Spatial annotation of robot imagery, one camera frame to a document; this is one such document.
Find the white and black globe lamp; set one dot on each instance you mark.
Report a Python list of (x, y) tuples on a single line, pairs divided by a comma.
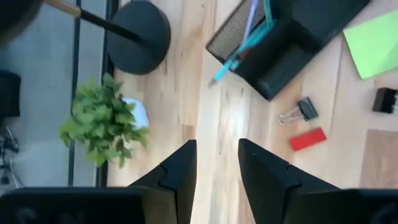
[(140, 37)]

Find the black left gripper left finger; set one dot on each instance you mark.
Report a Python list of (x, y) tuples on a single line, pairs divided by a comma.
[(180, 186)]

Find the green plant in white pot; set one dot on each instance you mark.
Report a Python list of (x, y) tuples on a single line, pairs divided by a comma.
[(99, 124)]

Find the folded green paper sheet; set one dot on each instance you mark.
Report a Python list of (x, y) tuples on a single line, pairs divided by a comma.
[(373, 46)]

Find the purple pen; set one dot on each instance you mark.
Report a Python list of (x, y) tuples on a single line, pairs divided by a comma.
[(253, 18)]

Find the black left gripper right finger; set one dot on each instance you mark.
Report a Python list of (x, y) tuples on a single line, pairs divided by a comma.
[(267, 186)]

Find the black mesh desk organizer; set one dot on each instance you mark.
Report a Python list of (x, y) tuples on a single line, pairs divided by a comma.
[(280, 71)]

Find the red eraser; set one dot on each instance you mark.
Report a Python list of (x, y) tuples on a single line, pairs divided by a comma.
[(308, 139)]

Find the brown pen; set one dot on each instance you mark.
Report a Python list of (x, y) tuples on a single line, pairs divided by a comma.
[(245, 55)]

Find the large black binder clip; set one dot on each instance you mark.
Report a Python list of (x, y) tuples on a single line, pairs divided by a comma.
[(385, 101)]

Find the teal pen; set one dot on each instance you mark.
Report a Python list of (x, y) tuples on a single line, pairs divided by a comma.
[(269, 12), (230, 63)]

